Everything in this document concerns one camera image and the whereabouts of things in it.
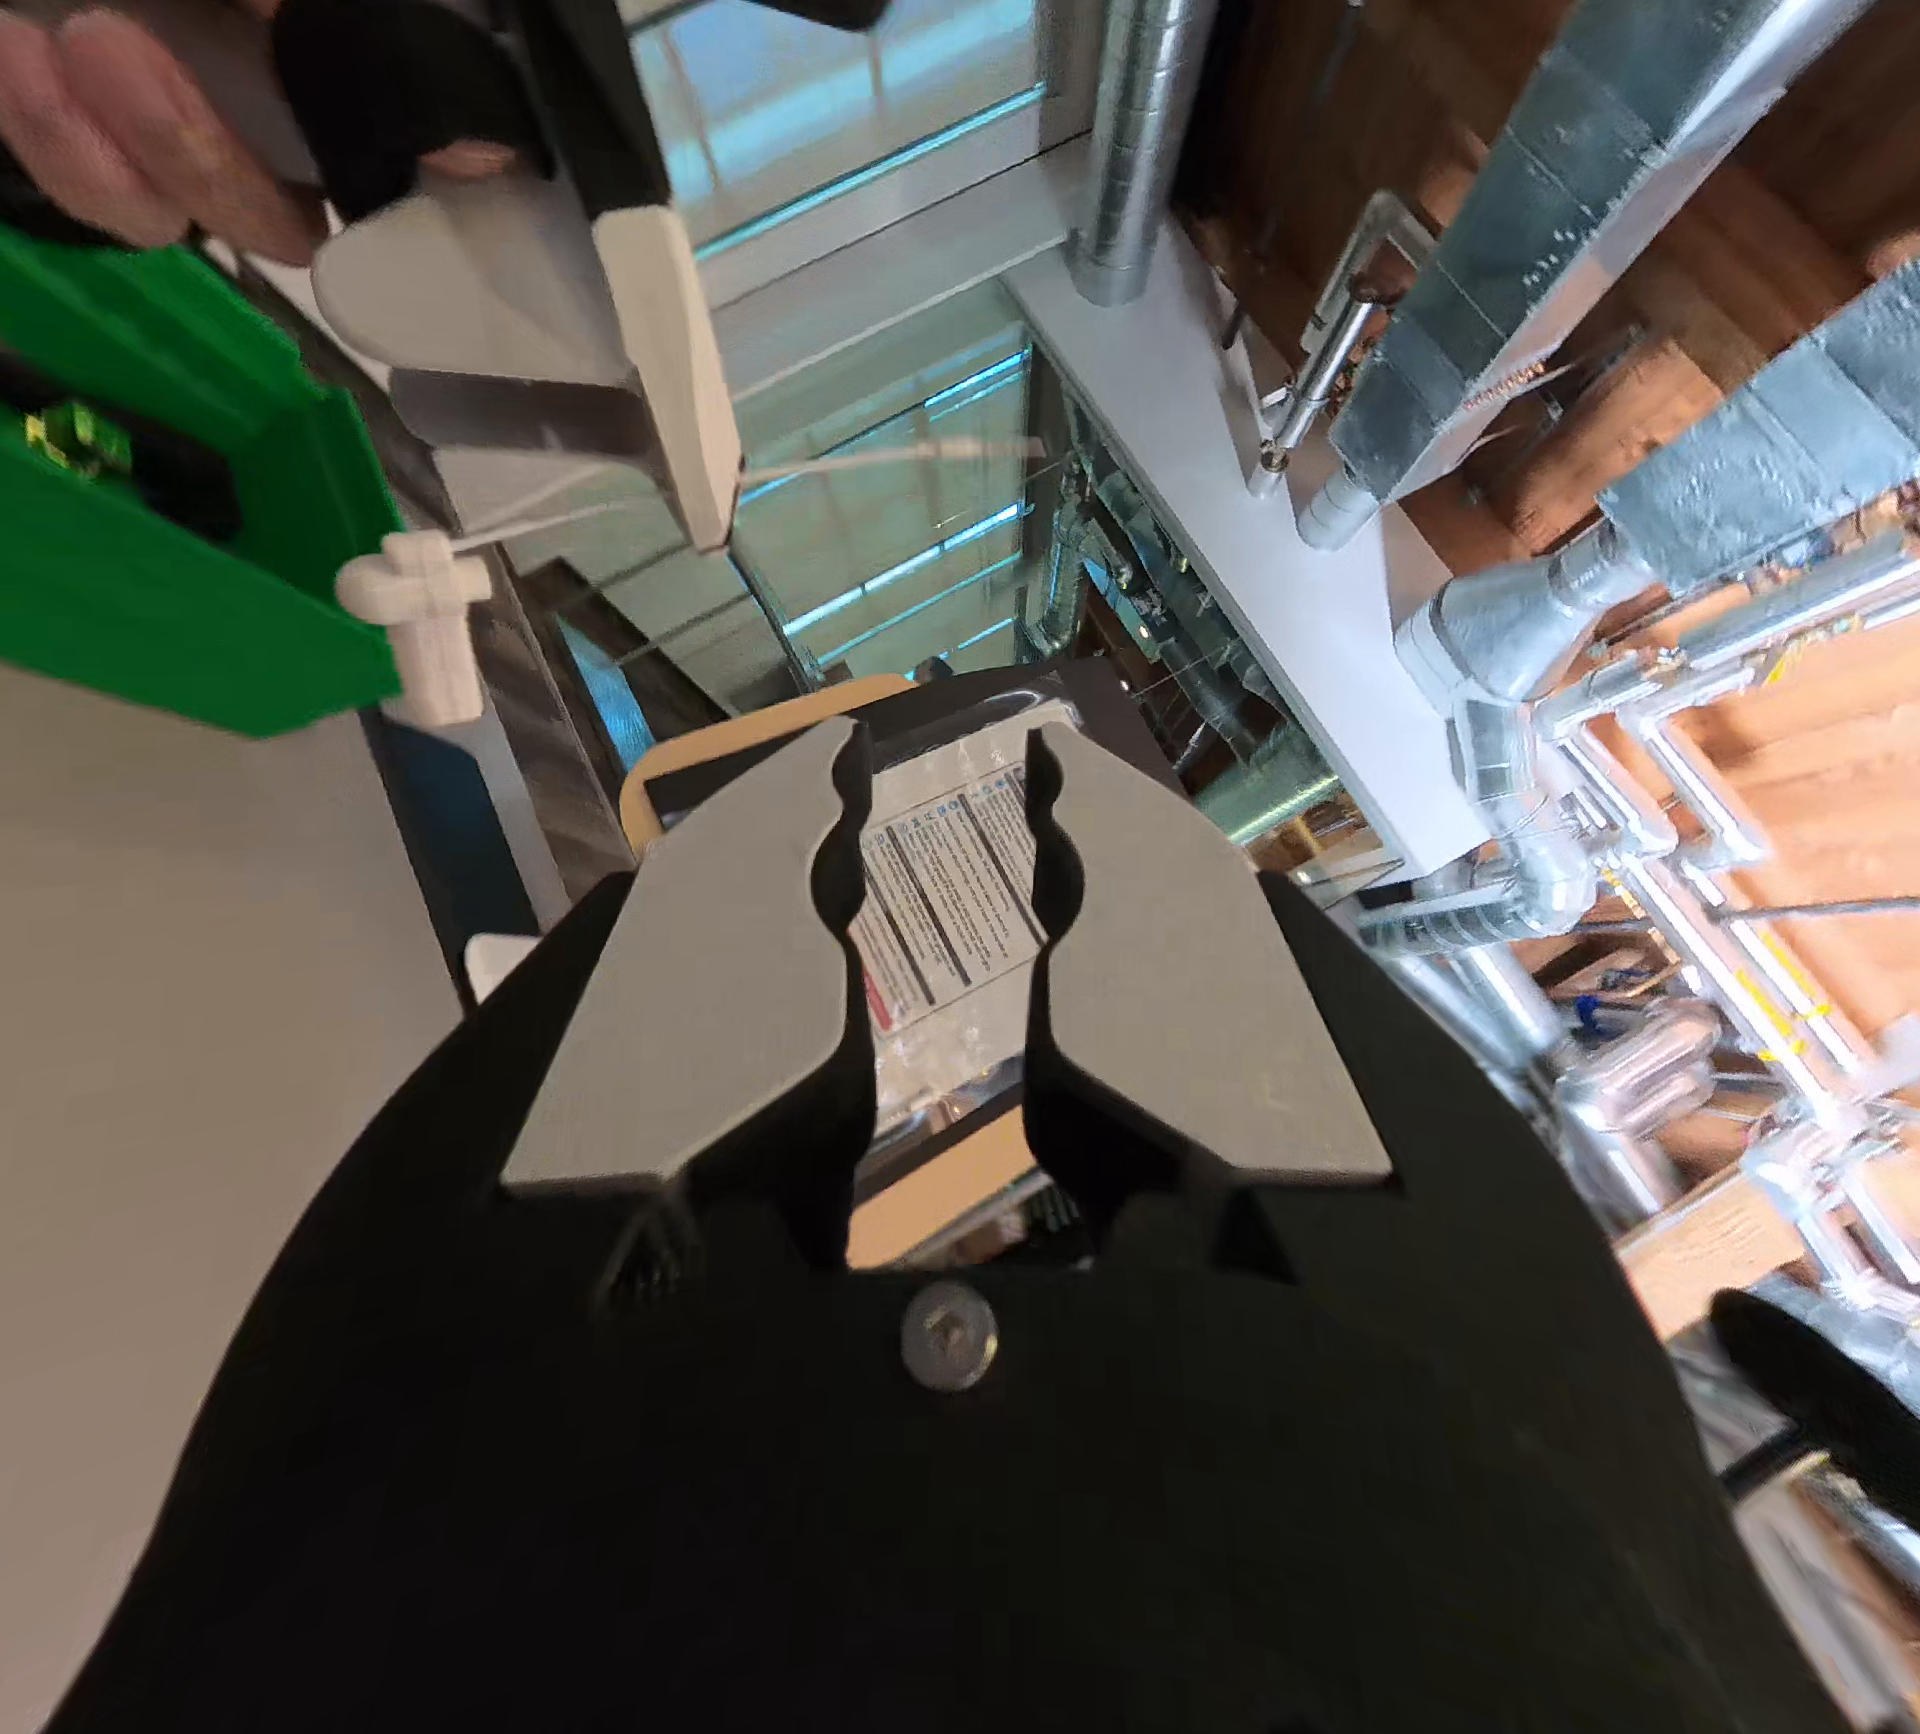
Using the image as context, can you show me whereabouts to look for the silver ceiling pipes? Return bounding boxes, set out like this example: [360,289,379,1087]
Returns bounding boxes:
[1297,474,1920,1294]

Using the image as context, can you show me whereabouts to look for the white plastic hinge arm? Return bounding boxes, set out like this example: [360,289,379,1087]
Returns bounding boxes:
[336,528,496,730]

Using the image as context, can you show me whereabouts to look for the glass window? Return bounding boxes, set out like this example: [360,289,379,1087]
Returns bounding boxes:
[631,0,1086,283]

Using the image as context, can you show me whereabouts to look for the small insulated rectangular duct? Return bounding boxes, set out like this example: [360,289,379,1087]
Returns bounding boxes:
[1597,265,1920,601]

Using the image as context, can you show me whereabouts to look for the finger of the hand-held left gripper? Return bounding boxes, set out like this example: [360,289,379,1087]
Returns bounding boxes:
[310,188,615,397]
[390,206,747,554]

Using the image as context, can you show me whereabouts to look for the round metal duct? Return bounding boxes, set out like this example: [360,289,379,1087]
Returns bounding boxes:
[1069,0,1250,308]

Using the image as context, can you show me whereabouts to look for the wood-framed board with label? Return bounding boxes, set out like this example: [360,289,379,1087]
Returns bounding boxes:
[619,661,1202,1272]

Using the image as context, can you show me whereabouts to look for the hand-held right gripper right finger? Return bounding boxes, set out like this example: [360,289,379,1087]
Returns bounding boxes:
[1023,722,1398,1260]

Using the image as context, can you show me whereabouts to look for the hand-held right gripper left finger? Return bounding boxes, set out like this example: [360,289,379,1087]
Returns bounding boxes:
[498,714,883,1268]

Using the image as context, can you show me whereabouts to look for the person's left hand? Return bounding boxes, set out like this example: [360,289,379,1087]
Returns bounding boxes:
[0,0,438,267]

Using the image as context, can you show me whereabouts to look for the grey desk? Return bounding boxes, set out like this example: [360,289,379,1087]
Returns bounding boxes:
[0,661,641,1734]

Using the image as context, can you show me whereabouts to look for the large insulated rectangular duct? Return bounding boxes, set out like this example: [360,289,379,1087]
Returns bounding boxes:
[1326,0,1920,510]

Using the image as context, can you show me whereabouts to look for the green plastic bin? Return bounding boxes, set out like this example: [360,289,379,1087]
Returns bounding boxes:
[0,227,410,739]

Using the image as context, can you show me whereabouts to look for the black rounded object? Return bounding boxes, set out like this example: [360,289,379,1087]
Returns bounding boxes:
[1710,1289,1920,1508]

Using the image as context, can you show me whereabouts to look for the white cable tie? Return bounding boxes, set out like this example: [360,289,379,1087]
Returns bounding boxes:
[450,437,1048,554]

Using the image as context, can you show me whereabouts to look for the white ceiling beam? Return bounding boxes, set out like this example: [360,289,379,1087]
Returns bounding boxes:
[1003,261,1494,874]

